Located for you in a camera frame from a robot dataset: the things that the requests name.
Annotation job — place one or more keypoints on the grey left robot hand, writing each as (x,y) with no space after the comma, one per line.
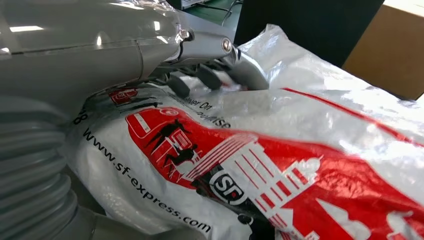
(82,49)

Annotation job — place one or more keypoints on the grey courier bag red print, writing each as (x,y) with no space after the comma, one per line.
(281,149)

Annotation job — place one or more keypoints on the black inbound scanner machine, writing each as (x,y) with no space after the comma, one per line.
(298,26)

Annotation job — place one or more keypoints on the brown cardboard box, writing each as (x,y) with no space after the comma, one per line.
(391,53)

